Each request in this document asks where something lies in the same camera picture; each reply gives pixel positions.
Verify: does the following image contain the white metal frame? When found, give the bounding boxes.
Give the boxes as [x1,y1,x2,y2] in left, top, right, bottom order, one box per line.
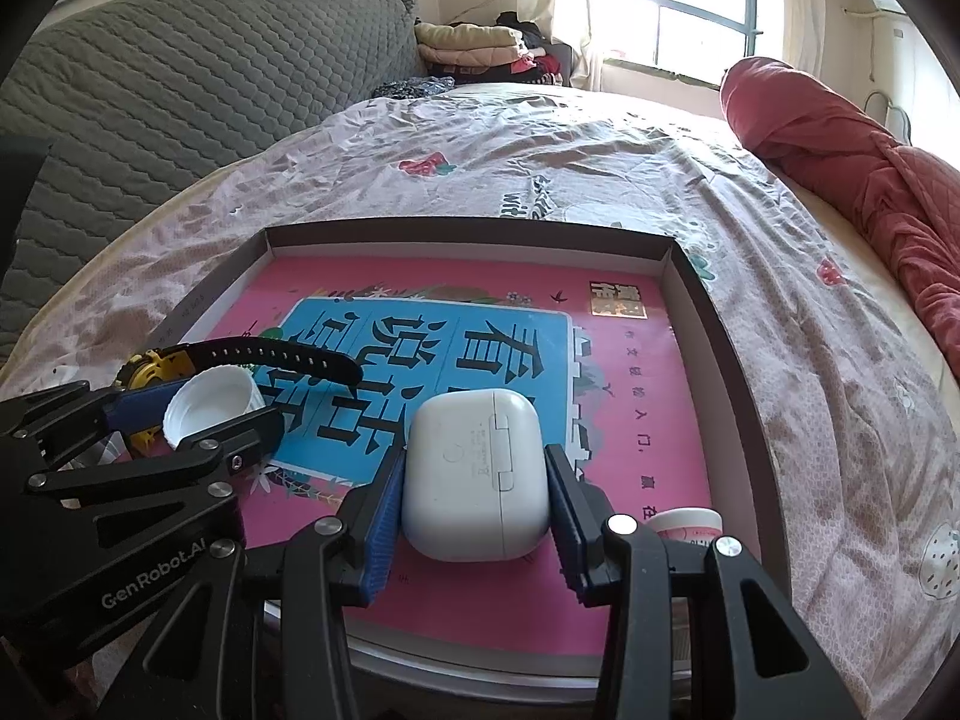
[862,90,912,143]

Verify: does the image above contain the cream curtain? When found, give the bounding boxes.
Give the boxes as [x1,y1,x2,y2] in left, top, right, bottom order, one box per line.
[776,0,826,68]
[517,0,601,91]

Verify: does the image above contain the dark patterned cloth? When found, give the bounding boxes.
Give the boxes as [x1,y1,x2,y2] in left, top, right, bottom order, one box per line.
[371,75,455,100]

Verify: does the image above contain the yellow and black wristwatch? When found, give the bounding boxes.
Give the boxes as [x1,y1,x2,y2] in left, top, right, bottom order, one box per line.
[112,337,361,458]

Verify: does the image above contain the white plastic cap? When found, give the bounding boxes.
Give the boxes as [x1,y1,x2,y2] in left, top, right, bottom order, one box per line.
[163,367,267,452]

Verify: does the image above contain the grey quilted headboard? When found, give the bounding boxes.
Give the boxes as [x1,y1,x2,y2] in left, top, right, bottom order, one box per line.
[0,0,428,361]

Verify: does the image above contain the pink printed bed sheet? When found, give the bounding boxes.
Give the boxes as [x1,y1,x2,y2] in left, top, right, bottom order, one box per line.
[0,82,960,720]

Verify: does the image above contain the pink quilted duvet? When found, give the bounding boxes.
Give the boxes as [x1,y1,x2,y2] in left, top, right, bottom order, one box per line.
[720,56,960,391]

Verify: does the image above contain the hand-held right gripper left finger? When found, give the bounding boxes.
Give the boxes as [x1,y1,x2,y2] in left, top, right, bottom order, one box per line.
[97,457,410,720]

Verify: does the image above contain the window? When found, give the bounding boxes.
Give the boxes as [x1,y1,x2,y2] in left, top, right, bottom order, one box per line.
[600,0,781,83]

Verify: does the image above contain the pink box lid tray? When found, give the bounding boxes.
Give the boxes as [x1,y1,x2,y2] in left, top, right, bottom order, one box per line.
[154,217,792,691]

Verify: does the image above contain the pink and blue book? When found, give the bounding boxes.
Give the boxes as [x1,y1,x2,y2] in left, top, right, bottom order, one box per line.
[184,255,713,661]

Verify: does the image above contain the small white bottle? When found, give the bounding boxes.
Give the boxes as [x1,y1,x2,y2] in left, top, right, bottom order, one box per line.
[646,508,725,545]

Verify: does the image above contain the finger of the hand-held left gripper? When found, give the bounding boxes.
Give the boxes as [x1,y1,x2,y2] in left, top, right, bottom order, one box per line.
[30,405,284,518]
[0,382,188,458]

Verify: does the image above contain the cream folded blankets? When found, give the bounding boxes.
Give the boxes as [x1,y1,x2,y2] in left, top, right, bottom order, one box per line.
[415,21,526,68]

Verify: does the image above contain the white earbuds case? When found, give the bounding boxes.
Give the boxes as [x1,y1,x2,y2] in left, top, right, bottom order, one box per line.
[401,388,552,562]

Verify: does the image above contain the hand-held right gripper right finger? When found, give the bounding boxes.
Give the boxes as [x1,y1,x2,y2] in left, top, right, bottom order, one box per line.
[546,445,856,720]

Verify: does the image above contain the pile of dark clothes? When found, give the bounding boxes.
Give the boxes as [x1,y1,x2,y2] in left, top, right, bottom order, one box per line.
[450,11,571,87]

